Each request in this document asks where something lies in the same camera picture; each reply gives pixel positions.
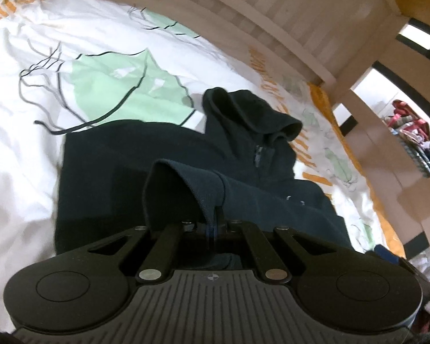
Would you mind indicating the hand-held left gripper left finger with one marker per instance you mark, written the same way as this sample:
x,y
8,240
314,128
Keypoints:
x,y
188,226

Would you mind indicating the white wooden bed frame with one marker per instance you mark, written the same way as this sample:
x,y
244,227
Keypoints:
x,y
390,157

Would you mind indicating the white printed duvet cover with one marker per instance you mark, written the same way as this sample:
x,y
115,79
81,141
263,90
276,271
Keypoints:
x,y
39,168

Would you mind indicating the pile of colourful clothes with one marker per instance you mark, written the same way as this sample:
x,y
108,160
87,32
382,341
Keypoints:
x,y
412,129

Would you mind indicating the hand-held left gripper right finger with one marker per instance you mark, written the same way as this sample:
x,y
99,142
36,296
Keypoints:
x,y
242,227

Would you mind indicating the dark navy hoodie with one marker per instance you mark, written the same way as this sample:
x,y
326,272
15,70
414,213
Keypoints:
x,y
236,143

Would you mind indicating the wooden bed headboard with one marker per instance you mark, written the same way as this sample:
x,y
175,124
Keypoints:
x,y
290,14

